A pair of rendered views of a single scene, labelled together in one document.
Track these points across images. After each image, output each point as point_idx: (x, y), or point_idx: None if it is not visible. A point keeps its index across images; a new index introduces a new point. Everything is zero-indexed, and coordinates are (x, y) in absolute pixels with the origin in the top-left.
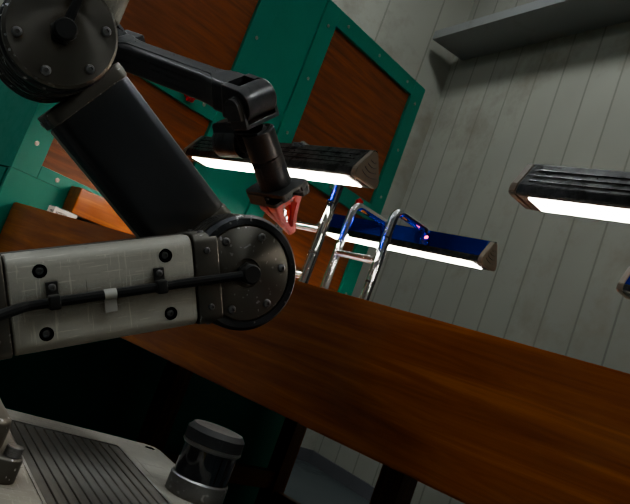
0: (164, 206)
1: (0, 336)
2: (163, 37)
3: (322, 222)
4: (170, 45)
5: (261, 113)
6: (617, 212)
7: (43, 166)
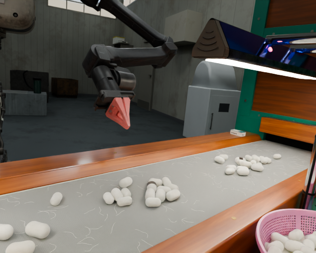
0: None
1: None
2: (309, 6)
3: None
4: None
5: (92, 64)
6: None
7: (251, 110)
